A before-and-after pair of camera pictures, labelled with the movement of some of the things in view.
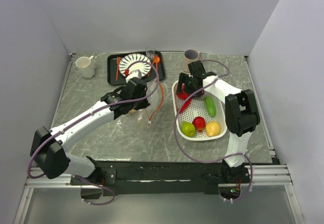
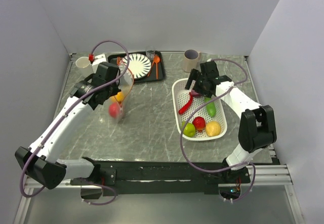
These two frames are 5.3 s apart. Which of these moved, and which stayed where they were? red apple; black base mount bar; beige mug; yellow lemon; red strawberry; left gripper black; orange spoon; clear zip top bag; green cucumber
Moved: red apple; left gripper black; clear zip top bag
Stayed: orange spoon; red strawberry; green cucumber; yellow lemon; black base mount bar; beige mug
